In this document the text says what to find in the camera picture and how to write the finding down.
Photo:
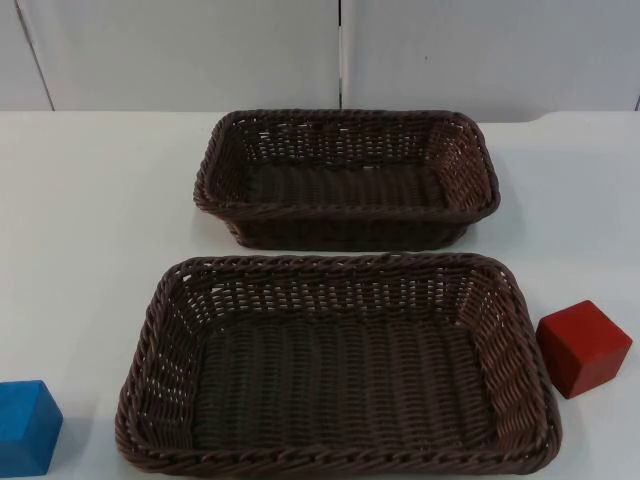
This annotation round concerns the dark brown wicker basket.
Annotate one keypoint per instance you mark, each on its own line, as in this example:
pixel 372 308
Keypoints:
pixel 340 380
pixel 345 190

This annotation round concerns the red cube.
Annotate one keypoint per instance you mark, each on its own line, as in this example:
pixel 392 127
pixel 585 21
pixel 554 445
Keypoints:
pixel 580 350

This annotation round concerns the blue cube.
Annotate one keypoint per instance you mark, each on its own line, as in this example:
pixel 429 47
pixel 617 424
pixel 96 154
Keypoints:
pixel 27 425

